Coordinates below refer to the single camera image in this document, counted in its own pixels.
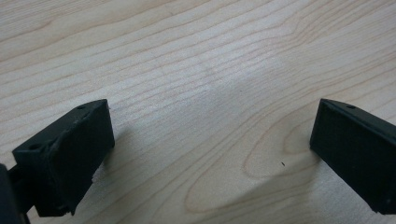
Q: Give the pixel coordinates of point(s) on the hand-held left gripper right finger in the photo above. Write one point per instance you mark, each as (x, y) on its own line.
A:
(358, 152)

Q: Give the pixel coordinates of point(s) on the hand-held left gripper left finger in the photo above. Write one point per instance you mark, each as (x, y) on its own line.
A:
(67, 155)

